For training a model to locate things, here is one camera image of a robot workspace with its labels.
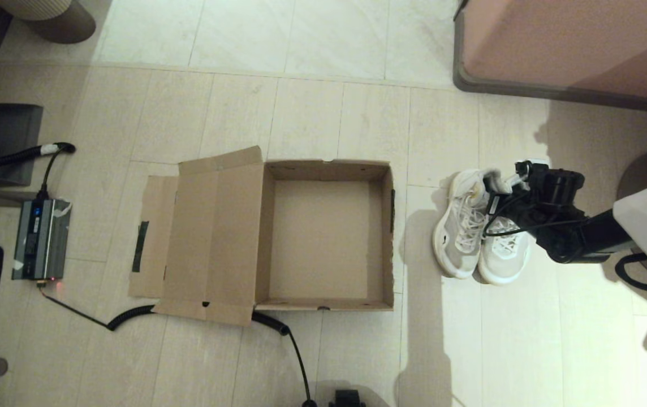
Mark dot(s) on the round ribbed beige stool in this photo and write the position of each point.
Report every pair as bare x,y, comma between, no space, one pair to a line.
46,14

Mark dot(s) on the grey power inverter box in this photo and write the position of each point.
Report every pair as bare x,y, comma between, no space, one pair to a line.
42,237

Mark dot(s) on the brown cardboard shoe box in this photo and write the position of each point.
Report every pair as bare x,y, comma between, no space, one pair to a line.
323,237

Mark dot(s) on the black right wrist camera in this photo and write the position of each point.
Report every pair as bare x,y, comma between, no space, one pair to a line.
500,204

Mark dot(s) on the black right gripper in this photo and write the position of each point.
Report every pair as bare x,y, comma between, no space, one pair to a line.
555,192

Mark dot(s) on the pink furniture with grey base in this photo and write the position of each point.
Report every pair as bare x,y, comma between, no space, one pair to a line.
572,45

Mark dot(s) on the grey black robot base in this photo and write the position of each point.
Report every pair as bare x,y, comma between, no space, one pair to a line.
347,399

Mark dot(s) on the white lace-up sneaker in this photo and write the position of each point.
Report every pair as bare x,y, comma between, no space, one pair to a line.
504,260
462,237

